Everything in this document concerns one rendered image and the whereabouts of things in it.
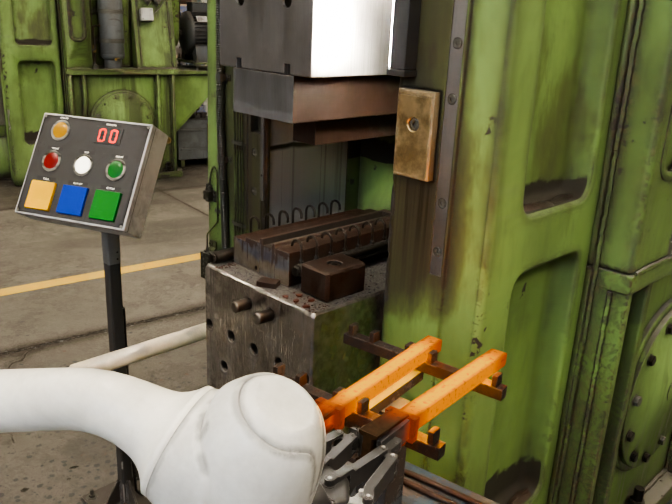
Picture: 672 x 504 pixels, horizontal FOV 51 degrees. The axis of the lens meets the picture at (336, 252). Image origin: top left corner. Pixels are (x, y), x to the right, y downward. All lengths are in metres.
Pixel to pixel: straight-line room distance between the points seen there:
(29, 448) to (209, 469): 2.23
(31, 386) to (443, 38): 0.97
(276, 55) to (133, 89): 4.96
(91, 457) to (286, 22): 1.73
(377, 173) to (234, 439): 1.49
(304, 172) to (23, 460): 1.45
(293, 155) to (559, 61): 0.69
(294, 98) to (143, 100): 5.00
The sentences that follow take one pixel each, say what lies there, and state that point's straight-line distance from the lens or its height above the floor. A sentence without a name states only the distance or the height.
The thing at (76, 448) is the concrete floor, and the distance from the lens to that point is 2.73.
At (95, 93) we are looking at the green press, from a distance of 6.34.
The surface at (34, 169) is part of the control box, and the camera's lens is 2.02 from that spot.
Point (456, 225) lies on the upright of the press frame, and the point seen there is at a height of 1.11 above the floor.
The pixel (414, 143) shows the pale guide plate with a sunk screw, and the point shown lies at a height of 1.25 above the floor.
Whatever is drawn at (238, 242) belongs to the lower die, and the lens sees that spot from 1.67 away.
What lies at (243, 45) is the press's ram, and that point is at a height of 1.41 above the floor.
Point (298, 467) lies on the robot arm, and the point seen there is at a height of 1.17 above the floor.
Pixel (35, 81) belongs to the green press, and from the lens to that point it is 6.35.
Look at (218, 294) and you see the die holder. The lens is 1.67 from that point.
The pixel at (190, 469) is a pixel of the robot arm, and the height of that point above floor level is 1.16.
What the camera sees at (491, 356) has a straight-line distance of 1.22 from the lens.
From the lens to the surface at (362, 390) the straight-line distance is 1.10.
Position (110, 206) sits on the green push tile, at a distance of 1.83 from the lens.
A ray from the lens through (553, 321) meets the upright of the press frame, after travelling 1.77.
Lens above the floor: 1.49
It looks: 19 degrees down
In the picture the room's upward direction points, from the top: 3 degrees clockwise
